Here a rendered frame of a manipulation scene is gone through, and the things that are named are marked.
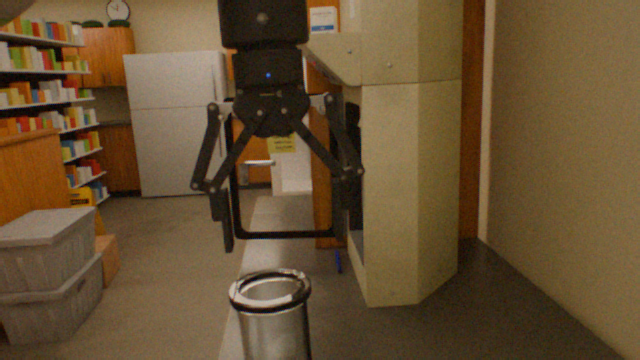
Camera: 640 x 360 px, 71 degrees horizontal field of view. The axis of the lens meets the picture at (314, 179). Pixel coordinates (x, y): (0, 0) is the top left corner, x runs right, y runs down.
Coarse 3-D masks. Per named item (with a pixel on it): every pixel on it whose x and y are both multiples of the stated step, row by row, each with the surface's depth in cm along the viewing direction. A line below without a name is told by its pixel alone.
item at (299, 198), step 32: (320, 128) 120; (256, 160) 123; (288, 160) 122; (320, 160) 122; (256, 192) 125; (288, 192) 124; (320, 192) 124; (256, 224) 127; (288, 224) 126; (320, 224) 126
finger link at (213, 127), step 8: (208, 104) 47; (216, 104) 48; (208, 112) 48; (216, 112) 48; (208, 120) 48; (216, 120) 48; (208, 128) 48; (216, 128) 48; (208, 136) 48; (216, 136) 49; (208, 144) 48; (200, 152) 48; (208, 152) 49; (200, 160) 49; (208, 160) 49; (200, 168) 49; (200, 176) 49; (192, 184) 49; (200, 184) 49
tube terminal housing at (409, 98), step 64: (384, 0) 84; (448, 0) 93; (384, 64) 86; (448, 64) 96; (384, 128) 89; (448, 128) 100; (384, 192) 92; (448, 192) 103; (384, 256) 95; (448, 256) 107
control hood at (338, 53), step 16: (336, 32) 85; (352, 32) 85; (304, 48) 93; (320, 48) 85; (336, 48) 85; (352, 48) 85; (320, 64) 94; (336, 64) 86; (352, 64) 86; (352, 80) 87
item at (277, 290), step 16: (256, 272) 64; (272, 272) 64; (288, 272) 63; (240, 288) 60; (256, 288) 63; (272, 288) 64; (288, 288) 63; (304, 288) 58; (240, 304) 55; (256, 304) 55; (272, 304) 54; (240, 320) 58; (256, 320) 56; (272, 320) 56; (288, 320) 56; (304, 320) 59; (256, 336) 56; (272, 336) 56; (288, 336) 57; (304, 336) 59; (256, 352) 57; (272, 352) 57; (288, 352) 57; (304, 352) 59
